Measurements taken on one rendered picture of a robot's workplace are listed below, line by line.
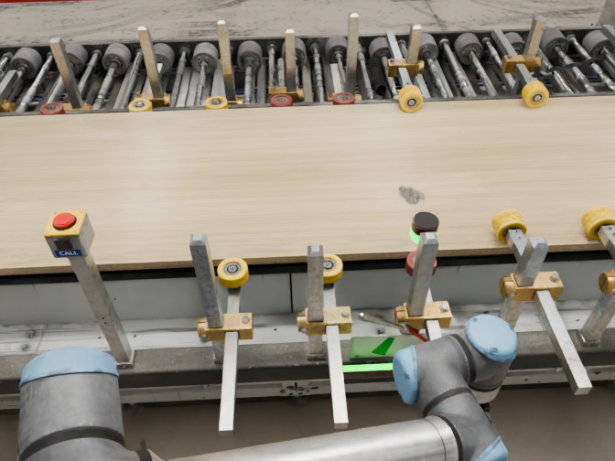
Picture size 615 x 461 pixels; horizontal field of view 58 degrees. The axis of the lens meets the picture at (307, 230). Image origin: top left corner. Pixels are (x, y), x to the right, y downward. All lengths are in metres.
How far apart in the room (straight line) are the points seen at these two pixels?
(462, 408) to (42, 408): 0.60
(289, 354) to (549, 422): 1.20
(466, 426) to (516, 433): 1.42
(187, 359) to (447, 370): 0.81
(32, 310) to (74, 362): 1.09
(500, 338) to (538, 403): 1.41
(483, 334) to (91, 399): 0.63
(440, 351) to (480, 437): 0.15
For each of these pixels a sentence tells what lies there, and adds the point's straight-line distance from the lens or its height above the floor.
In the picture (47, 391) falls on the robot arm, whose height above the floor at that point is 1.40.
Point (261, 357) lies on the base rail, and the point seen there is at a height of 0.70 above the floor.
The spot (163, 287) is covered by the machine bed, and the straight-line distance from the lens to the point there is 1.64.
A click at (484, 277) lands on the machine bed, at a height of 0.75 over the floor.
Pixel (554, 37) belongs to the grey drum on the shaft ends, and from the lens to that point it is 2.85.
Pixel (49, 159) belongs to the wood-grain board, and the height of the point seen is 0.90.
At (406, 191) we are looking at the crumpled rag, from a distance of 1.68.
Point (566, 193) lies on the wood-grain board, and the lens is 1.82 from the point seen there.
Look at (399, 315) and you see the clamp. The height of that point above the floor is 0.87.
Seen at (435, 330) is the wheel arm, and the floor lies 0.86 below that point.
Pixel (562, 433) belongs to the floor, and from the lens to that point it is 2.38.
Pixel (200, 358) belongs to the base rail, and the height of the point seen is 0.70.
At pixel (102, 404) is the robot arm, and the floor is 1.38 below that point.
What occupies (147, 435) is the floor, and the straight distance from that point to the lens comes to 2.28.
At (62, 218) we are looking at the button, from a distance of 1.21.
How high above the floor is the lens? 1.99
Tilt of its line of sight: 45 degrees down
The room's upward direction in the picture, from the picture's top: 1 degrees counter-clockwise
